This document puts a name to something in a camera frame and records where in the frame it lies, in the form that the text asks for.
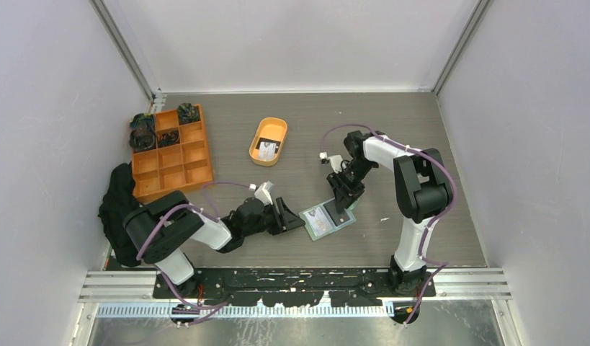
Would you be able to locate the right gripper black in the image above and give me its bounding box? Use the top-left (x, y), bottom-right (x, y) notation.
top-left (326, 159), bottom-right (375, 213)

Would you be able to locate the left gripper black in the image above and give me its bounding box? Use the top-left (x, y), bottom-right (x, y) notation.
top-left (243, 197), bottom-right (305, 237)

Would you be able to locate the black credit card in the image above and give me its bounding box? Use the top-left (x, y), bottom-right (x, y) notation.
top-left (321, 199), bottom-right (356, 229)

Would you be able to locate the silver credit card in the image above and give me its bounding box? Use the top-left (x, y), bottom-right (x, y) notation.
top-left (303, 205), bottom-right (334, 238)

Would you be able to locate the green card holder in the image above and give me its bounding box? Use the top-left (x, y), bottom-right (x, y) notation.
top-left (298, 198), bottom-right (357, 241)

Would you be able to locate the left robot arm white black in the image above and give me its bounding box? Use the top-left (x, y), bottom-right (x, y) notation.
top-left (122, 190), bottom-right (305, 298)

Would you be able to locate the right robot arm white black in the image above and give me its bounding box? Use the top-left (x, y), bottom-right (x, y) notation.
top-left (319, 130), bottom-right (456, 296)

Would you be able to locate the orange oval tray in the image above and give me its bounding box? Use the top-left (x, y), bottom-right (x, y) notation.
top-left (249, 117), bottom-right (288, 167)

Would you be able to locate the orange compartment organizer box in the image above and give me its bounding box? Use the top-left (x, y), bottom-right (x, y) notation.
top-left (131, 104), bottom-right (214, 204)

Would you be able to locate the dark item middle compartment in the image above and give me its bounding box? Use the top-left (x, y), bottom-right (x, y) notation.
top-left (157, 130), bottom-right (179, 148)

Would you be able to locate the dark rolled item top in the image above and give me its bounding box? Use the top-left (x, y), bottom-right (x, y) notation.
top-left (176, 102), bottom-right (200, 125)

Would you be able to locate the dark rolled item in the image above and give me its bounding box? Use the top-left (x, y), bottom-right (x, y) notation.
top-left (129, 113), bottom-right (156, 132)
top-left (176, 102), bottom-right (200, 125)
top-left (129, 128), bottom-right (156, 154)

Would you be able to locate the dark rolled item left lower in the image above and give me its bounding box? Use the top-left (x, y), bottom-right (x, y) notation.
top-left (129, 128), bottom-right (156, 154)

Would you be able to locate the black cloth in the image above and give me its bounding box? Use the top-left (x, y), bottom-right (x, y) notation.
top-left (98, 163), bottom-right (141, 267)

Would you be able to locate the dark rolled item left upper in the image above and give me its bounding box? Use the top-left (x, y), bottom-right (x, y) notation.
top-left (129, 113), bottom-right (156, 132)

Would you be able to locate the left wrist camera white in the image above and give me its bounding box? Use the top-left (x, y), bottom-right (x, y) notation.
top-left (249, 181), bottom-right (274, 205)

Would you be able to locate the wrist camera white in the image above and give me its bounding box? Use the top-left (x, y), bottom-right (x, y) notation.
top-left (319, 151), bottom-right (344, 174)
top-left (249, 181), bottom-right (274, 205)

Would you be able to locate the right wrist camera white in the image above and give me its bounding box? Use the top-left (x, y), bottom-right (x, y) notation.
top-left (319, 151), bottom-right (344, 174)

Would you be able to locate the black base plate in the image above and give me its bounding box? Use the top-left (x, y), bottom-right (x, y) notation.
top-left (177, 267), bottom-right (422, 307)

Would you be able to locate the white slotted cable duct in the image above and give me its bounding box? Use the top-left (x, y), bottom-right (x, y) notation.
top-left (96, 301), bottom-right (394, 318)

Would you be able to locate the aluminium frame rail left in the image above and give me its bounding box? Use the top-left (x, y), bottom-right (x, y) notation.
top-left (89, 0), bottom-right (162, 101)

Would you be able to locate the aluminium frame rail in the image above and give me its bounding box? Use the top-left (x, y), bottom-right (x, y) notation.
top-left (89, 0), bottom-right (162, 101)
top-left (432, 0), bottom-right (494, 97)

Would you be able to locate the aluminium frame rail right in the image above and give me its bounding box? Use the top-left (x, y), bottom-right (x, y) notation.
top-left (432, 0), bottom-right (494, 97)

